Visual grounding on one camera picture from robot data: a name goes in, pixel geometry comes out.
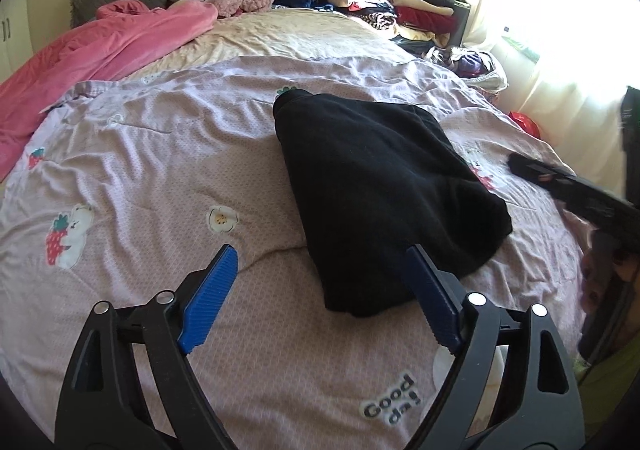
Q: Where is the black sweater with orange patches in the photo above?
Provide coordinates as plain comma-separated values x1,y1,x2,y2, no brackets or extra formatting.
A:
272,90,512,318

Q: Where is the person's right hand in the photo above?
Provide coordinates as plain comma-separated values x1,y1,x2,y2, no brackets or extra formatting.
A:
579,249,640,316

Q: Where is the pink blanket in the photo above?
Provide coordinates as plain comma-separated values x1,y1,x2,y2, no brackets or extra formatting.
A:
1,0,218,177

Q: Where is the beige bed sheet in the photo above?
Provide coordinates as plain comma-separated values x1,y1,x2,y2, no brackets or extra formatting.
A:
126,8,412,81

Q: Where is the lilac strawberry print quilt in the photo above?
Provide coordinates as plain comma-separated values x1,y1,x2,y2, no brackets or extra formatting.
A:
1,57,587,449

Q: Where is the white bag of clothes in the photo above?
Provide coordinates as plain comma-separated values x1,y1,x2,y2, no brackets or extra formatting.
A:
424,46,509,94

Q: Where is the stack of folded clothes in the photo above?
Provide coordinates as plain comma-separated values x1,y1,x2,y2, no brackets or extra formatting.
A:
326,0,470,56

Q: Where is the red plastic bag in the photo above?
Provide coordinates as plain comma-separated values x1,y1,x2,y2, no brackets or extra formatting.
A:
508,111,541,139

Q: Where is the cream wardrobe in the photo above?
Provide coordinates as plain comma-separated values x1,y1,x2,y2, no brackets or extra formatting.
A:
0,0,32,82

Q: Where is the dark blue garment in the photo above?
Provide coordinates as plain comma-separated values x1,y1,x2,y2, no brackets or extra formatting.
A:
273,0,333,12

